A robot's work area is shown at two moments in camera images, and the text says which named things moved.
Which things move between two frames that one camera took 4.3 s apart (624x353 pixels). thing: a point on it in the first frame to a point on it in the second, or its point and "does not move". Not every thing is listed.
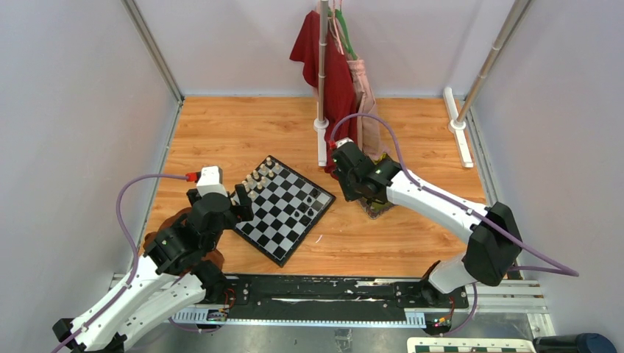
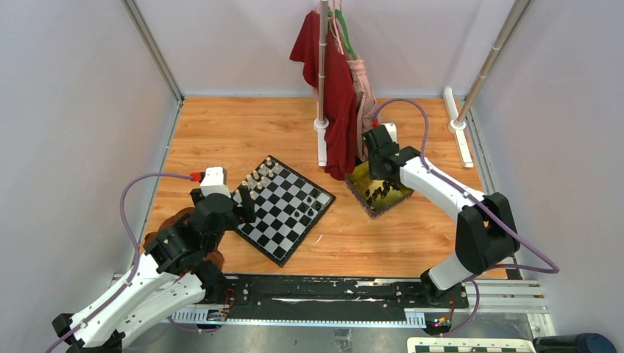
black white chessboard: [287, 206] does not move
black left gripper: [245, 208] does not move
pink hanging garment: [372, 136] does not move
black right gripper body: [348, 184] to [374, 170]
